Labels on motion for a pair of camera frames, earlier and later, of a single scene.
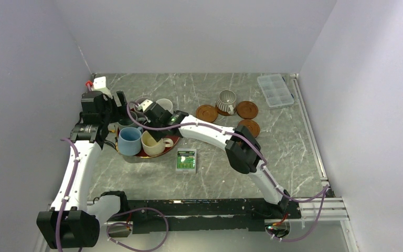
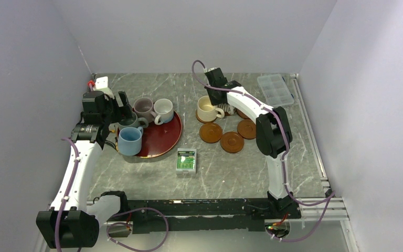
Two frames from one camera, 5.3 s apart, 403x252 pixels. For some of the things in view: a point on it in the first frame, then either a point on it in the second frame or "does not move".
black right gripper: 157,135 -> 214,101
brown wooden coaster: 252,125 does not move
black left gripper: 118,114 does not move
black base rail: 163,216 does not move
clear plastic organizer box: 275,91 does not move
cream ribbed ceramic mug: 153,148 -> 206,111
